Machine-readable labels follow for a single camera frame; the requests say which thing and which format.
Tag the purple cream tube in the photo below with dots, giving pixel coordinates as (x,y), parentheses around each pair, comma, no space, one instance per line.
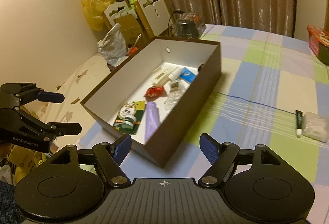
(152,120)

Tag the blue toothpaste tube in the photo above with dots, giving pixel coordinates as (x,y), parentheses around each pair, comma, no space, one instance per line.
(187,75)

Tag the yellow plastic bag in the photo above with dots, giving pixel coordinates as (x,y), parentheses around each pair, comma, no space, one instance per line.
(93,11)

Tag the white carved chair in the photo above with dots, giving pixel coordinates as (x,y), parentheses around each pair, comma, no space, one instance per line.
(152,14)

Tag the checked tablecloth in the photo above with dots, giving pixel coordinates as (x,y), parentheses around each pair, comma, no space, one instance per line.
(265,78)

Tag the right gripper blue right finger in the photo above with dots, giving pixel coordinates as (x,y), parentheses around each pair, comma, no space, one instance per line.
(222,157)

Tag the dark glass jar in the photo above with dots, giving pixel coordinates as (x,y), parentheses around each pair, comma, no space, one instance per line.
(189,25)

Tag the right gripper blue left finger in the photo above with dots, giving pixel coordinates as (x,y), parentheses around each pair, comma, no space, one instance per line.
(109,157)

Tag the dark green lip gel tube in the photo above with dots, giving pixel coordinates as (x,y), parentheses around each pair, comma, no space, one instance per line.
(298,120)

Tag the red instant noodle bowl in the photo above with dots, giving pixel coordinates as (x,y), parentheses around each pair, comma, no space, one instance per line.
(318,43)

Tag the cotton swab bag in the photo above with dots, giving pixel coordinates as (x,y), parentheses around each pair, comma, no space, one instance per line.
(177,89)

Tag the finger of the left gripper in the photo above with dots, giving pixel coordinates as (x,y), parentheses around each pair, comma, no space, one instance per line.
(26,93)
(30,126)

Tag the red snack packet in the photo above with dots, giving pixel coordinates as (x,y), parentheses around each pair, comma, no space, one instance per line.
(154,91)

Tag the white pill bottle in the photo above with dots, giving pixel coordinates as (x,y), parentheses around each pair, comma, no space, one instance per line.
(175,74)

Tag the cardboard box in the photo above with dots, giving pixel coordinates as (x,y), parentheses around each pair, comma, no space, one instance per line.
(130,28)

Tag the crumpled silver foil bag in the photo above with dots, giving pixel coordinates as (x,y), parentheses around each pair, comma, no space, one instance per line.
(113,47)

